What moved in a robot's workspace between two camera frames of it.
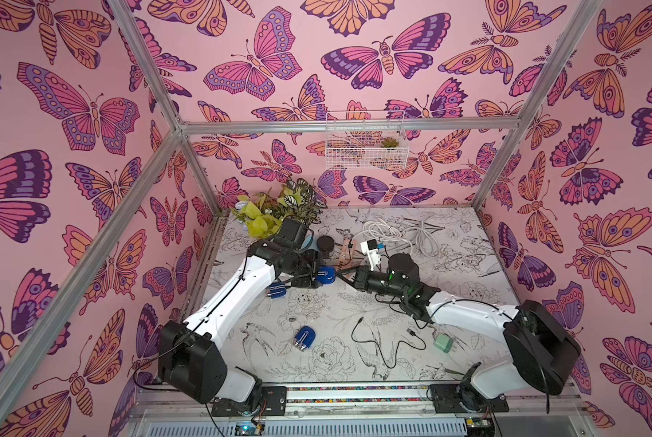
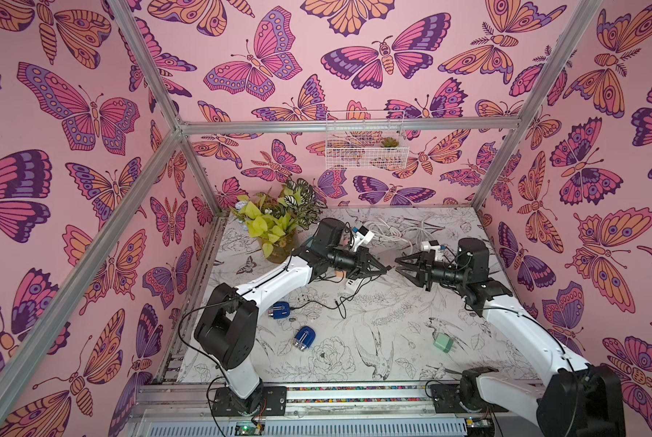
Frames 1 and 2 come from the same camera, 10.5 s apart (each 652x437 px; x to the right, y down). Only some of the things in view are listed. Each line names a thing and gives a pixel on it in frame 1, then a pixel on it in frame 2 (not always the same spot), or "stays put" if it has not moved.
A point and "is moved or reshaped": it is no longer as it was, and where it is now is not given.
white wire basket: (361, 140) stays put
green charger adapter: (443, 342) stays put
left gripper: (307, 282) -> (361, 261)
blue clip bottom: (304, 338) stays put
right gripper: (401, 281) -> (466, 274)
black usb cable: (351, 245) is moved or reshaped
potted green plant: (263, 214) stays put
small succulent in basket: (389, 142) stays put
